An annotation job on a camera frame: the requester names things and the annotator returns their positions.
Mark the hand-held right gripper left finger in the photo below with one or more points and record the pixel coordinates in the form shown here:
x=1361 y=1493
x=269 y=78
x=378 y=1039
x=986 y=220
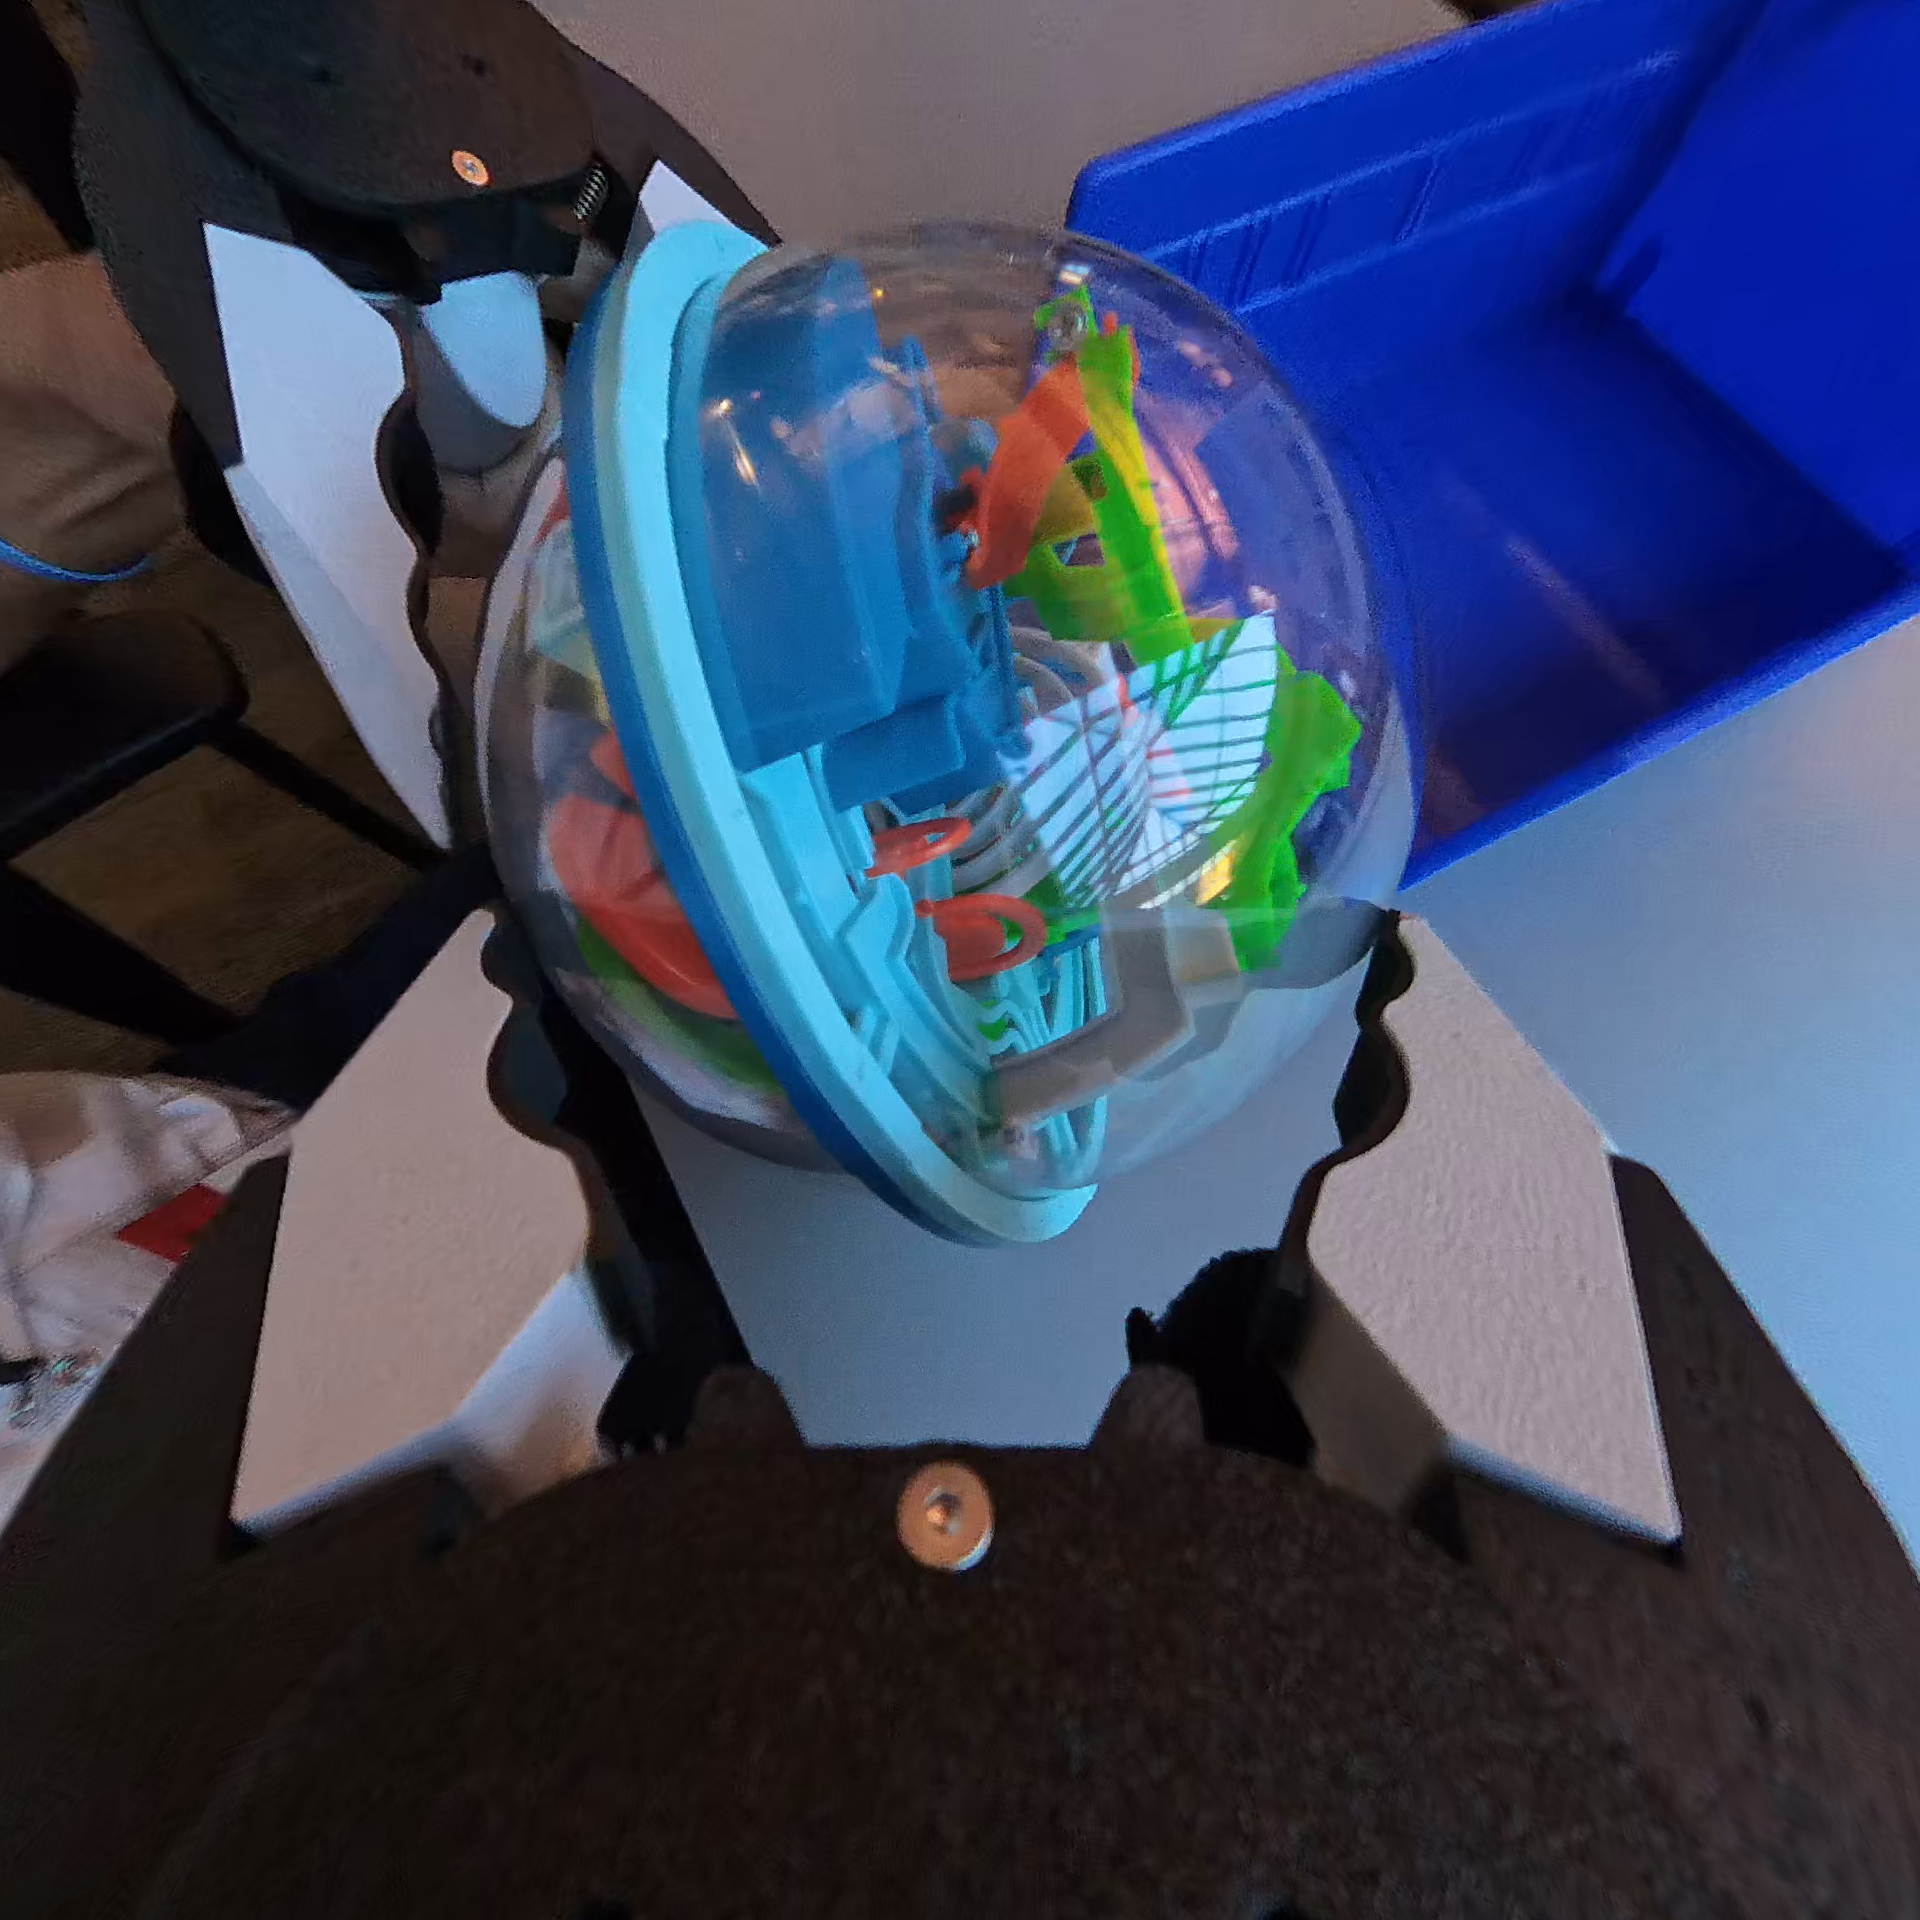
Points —
x=421 y=1276

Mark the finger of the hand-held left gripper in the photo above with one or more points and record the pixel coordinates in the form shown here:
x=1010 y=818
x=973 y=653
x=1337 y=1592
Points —
x=317 y=452
x=681 y=202

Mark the black chair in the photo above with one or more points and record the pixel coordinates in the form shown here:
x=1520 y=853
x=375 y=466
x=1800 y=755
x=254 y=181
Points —
x=90 y=704

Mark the clear plastic maze ball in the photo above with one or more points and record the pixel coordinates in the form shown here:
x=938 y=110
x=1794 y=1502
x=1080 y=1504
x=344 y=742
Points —
x=901 y=675

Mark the person's left forearm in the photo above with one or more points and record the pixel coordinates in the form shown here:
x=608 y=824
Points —
x=77 y=422

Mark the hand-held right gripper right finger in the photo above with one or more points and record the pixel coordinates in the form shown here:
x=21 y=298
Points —
x=1484 y=1307

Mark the blue plastic bin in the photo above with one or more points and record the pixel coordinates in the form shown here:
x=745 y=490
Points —
x=1576 y=452

